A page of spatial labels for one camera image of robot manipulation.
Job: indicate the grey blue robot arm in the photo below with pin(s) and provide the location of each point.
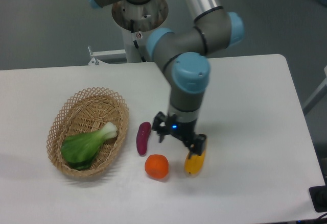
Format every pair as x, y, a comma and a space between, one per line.
180, 57

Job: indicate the green bok choy vegetable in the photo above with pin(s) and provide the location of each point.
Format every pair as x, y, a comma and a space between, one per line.
80, 150

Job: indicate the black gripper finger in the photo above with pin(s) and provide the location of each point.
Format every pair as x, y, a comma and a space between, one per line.
159, 126
198, 145

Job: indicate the yellow squash toy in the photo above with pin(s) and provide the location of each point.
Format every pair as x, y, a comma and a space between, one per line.
194, 162

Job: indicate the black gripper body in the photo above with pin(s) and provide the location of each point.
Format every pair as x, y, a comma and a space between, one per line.
183, 131

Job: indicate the woven wicker basket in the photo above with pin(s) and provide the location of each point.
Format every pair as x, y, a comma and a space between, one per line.
88, 110

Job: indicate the white table leg frame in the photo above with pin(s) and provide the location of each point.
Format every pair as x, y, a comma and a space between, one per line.
316, 96

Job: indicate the white metal bracket left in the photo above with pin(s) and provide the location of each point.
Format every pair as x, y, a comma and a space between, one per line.
106, 57

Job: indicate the black device table corner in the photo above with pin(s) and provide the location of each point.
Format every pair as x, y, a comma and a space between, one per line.
318, 197

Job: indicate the purple eggplant toy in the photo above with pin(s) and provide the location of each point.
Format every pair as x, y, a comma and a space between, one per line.
142, 137

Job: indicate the orange round fruit toy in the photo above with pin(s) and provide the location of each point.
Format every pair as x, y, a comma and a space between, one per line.
157, 166

